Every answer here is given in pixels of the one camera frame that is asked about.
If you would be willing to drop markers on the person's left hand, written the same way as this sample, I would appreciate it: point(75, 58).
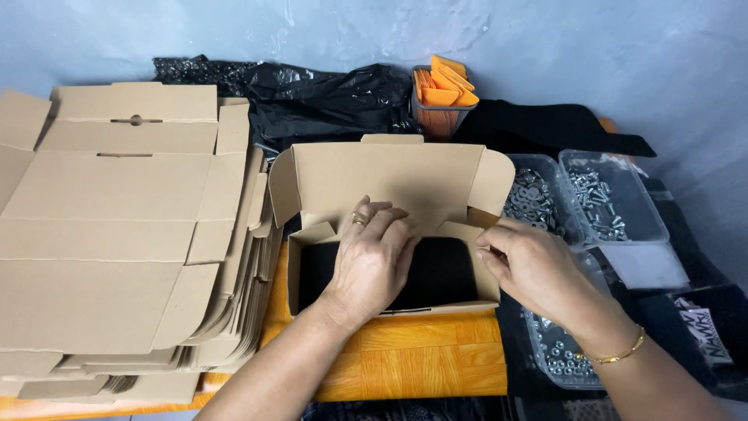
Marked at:
point(365, 275)

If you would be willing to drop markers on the person's right hand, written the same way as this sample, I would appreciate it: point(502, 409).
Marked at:
point(537, 269)

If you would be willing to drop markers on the brown cardboard box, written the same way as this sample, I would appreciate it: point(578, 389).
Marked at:
point(397, 175)

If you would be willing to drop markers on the heap of metal washers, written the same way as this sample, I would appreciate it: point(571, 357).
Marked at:
point(530, 199)

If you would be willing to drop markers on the clear tub holding nuts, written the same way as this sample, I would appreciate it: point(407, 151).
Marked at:
point(540, 345)

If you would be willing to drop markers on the black foam insert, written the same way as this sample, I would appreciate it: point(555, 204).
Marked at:
point(444, 275)

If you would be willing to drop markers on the heap of metal bolts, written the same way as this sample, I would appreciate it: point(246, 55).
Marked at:
point(596, 202)

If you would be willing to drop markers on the clear tub holding washers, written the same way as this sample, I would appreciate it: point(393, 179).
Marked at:
point(558, 181)

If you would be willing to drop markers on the heap of metal nuts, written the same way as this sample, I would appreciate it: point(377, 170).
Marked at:
point(558, 359)

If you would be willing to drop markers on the clear plastic lid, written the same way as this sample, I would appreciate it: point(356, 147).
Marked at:
point(648, 266)

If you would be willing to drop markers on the clear tub holding bolts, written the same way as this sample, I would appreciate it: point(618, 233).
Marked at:
point(634, 199)

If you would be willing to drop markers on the black cloth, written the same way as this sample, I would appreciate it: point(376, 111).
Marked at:
point(543, 128)

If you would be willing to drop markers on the black mesh basket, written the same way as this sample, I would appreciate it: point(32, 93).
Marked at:
point(441, 121)

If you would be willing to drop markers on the black plastic bag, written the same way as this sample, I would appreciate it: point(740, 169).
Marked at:
point(327, 105)

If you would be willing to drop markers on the black box with labels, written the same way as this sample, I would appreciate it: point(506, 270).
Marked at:
point(710, 327)

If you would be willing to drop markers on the bunch of orange plastic tags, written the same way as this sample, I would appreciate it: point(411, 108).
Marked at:
point(447, 85)

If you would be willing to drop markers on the stack of flat cardboard blanks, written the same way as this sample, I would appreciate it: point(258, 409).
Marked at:
point(111, 234)

